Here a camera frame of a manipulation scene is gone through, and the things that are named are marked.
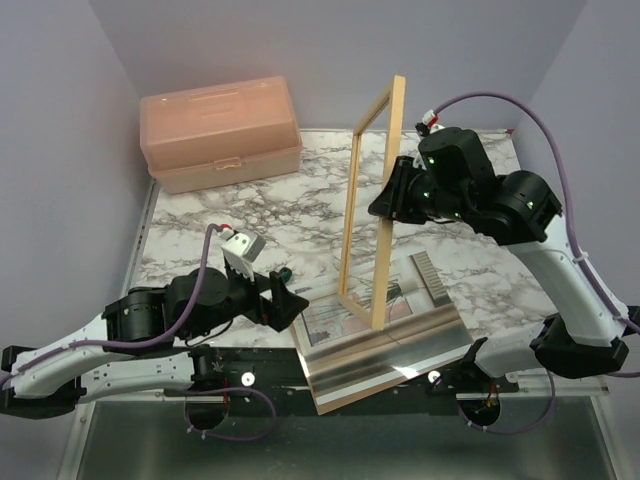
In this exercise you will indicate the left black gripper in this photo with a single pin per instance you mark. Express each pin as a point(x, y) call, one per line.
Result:
point(285, 305)

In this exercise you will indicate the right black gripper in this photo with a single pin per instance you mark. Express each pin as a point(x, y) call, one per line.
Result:
point(392, 200)

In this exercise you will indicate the plant photo with backing board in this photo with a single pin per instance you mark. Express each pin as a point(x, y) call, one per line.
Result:
point(345, 361)

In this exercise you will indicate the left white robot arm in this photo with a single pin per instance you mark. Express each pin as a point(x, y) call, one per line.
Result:
point(144, 342)

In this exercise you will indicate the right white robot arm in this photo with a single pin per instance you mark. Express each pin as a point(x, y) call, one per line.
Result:
point(452, 178)

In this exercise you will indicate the pink translucent plastic box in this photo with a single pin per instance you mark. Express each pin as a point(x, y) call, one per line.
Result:
point(220, 135)

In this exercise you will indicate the green handled screwdriver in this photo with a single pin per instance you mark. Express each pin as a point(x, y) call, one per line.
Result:
point(286, 274)

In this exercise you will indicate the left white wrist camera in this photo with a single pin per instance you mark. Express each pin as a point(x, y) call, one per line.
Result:
point(240, 250)

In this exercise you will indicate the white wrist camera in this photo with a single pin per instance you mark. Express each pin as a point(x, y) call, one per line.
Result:
point(429, 124)
point(240, 250)

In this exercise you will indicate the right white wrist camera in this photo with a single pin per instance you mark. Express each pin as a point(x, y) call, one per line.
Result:
point(429, 124)

